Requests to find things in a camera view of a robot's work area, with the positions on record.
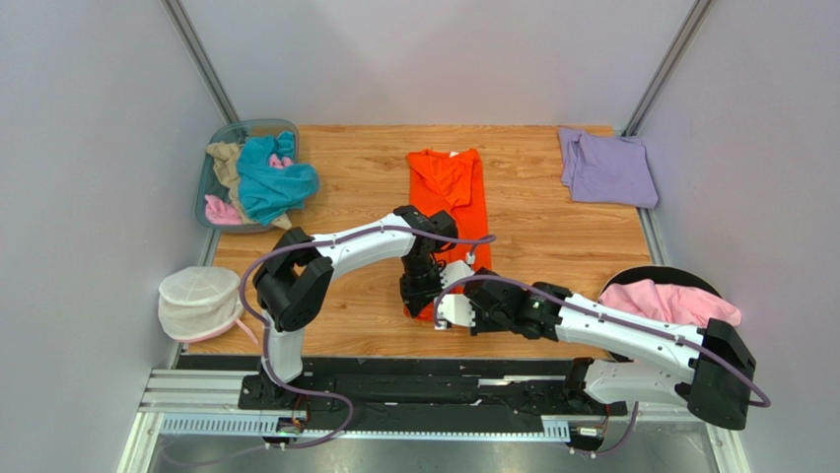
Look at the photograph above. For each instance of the white mesh bag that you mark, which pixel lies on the white mesh bag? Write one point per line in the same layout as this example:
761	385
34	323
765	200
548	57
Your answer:
199	303

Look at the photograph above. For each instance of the pink garment in basket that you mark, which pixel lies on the pink garment in basket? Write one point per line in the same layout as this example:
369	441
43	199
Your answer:
256	192

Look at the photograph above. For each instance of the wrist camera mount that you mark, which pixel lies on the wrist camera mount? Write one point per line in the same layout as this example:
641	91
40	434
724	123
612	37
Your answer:
458	270
453	310

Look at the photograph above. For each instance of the orange t shirt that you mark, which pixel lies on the orange t shirt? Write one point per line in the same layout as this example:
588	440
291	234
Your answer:
450	182

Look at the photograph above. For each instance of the beige t shirt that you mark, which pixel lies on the beige t shirt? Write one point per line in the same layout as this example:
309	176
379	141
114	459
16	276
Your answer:
225	157

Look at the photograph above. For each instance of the pink t shirt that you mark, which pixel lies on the pink t shirt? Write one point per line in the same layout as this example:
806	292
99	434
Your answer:
670	303

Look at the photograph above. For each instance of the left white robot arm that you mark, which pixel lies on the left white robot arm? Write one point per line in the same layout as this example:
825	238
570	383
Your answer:
285	289

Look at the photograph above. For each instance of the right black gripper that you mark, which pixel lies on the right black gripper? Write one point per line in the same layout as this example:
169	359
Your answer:
478	304

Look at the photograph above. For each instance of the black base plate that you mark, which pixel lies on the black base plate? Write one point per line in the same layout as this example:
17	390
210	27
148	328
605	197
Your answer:
441	396

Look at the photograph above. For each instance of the round black tray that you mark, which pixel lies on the round black tray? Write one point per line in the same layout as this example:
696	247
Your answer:
662	275

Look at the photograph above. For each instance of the folded lavender t shirt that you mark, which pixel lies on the folded lavender t shirt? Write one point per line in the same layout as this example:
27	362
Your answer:
606	169

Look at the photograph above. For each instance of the teal t shirt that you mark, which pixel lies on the teal t shirt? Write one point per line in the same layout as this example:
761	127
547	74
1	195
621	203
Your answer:
272	182

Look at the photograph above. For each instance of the aluminium frame rail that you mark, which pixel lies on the aluminium frame rail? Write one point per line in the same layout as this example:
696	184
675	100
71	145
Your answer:
204	404

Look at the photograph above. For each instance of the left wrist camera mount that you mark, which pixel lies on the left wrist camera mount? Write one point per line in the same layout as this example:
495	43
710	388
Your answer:
458	270

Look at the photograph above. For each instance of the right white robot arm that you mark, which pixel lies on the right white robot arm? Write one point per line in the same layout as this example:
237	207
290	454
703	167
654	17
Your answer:
706	369

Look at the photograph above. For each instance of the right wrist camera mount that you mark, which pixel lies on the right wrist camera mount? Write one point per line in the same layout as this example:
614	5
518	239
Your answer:
453	310

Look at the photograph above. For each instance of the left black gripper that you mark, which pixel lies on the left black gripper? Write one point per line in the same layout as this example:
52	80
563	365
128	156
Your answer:
414	299

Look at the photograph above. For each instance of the grey plastic laundry basket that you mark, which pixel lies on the grey plastic laundry basket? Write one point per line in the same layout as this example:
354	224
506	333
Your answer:
238	133

